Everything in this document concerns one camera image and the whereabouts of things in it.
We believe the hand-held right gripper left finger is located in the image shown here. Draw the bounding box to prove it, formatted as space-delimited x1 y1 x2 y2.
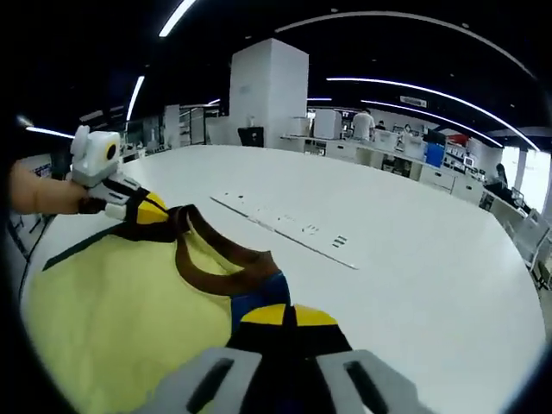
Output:
133 303 303 414

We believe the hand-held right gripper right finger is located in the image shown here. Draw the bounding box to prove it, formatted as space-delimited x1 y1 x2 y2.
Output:
287 304 436 414

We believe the yellow blue black garment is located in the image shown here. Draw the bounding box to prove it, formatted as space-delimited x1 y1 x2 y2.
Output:
23 204 292 414

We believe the person's left hand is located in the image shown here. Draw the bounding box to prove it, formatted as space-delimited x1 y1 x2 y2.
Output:
42 179 107 216

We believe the long ceiling light strip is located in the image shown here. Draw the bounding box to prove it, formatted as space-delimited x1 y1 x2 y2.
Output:
159 0 198 38
126 76 146 124

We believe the glass front cabinet row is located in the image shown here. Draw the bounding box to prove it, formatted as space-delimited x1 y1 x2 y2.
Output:
162 103 208 150

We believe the black panel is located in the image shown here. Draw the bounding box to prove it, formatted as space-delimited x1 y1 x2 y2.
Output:
237 126 265 148

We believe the wide white pillar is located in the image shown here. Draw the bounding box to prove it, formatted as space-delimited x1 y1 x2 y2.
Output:
228 37 311 150

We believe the white boxy appliance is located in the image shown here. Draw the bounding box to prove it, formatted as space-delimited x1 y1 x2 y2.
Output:
313 109 342 140

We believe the white counter cabinet row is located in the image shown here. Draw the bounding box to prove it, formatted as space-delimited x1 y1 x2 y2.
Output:
279 133 486 206

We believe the white office chair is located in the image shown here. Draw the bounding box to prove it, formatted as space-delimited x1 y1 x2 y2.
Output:
515 209 552 277

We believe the blue plastic bin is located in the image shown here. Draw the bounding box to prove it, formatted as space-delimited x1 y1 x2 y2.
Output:
424 141 445 168

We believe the white storage crate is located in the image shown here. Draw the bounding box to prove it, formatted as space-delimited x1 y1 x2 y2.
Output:
403 133 426 160
373 128 398 152

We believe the curved ceiling light strip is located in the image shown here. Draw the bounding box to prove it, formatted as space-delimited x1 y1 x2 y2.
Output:
373 99 505 147
326 77 540 152

